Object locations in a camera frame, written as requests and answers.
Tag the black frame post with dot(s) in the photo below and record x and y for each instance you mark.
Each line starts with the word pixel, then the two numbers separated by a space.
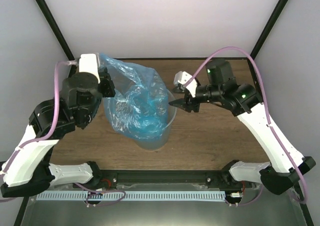
pixel 55 28
pixel 268 27

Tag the light blue slotted cable duct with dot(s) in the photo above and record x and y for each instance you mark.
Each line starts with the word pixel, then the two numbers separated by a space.
pixel 218 196

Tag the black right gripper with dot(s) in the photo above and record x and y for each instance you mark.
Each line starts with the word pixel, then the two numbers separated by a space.
pixel 187 101

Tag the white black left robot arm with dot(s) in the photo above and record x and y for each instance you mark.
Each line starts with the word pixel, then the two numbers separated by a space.
pixel 74 105

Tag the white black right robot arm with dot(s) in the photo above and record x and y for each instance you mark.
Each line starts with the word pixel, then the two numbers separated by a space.
pixel 278 174

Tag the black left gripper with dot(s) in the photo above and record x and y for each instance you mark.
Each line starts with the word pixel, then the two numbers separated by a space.
pixel 110 90

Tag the blue translucent plastic trash bag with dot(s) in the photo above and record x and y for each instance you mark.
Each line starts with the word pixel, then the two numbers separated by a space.
pixel 132 82

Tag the black aluminium front rail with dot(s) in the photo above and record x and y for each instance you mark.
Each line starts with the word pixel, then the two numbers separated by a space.
pixel 161 176

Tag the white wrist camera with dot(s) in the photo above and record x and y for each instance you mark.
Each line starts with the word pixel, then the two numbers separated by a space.
pixel 181 80
pixel 90 63

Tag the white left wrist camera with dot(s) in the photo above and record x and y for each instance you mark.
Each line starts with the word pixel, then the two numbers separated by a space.
pixel 90 63

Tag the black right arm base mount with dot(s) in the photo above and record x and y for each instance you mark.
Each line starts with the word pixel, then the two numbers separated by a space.
pixel 222 179

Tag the black frame post right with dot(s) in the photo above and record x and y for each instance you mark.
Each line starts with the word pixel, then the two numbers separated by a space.
pixel 268 27

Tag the black frame post left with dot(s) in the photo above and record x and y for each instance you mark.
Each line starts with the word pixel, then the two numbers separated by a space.
pixel 55 28

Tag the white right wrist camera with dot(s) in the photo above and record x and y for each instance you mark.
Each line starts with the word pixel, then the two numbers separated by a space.
pixel 181 80

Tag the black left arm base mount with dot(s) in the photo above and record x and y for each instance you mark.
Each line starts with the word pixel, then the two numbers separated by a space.
pixel 108 180

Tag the translucent grey plastic trash bin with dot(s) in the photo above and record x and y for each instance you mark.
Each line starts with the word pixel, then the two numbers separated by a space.
pixel 162 135

